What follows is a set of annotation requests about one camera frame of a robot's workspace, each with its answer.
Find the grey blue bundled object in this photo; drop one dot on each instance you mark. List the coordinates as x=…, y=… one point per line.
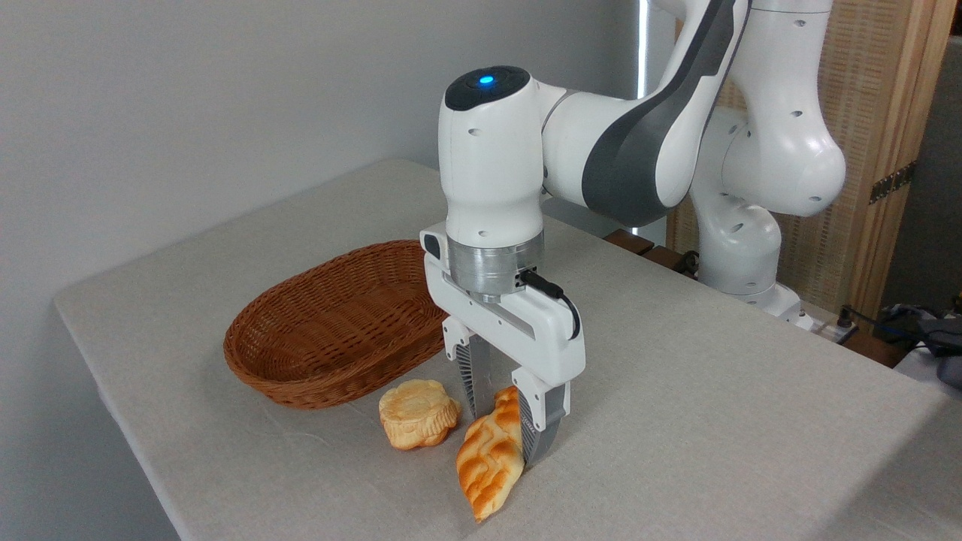
x=939, y=334

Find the pale round bread bun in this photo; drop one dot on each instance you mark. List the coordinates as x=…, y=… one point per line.
x=417, y=413

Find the metal screen hinge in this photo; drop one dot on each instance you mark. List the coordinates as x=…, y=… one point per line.
x=892, y=182

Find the grey tablecloth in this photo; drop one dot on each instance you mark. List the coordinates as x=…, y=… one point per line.
x=676, y=413

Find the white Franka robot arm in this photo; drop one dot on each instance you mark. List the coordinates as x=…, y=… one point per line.
x=488, y=173

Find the brown oval wicker basket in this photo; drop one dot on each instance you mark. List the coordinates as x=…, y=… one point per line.
x=323, y=330

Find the silver metal wrist flange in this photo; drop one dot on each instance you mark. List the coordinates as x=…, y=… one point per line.
x=492, y=267

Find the braided golden bread loaf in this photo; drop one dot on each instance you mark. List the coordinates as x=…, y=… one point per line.
x=488, y=466

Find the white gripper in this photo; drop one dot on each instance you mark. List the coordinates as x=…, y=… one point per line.
x=541, y=338

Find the wooden woven folding screen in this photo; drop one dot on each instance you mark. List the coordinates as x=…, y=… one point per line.
x=879, y=90

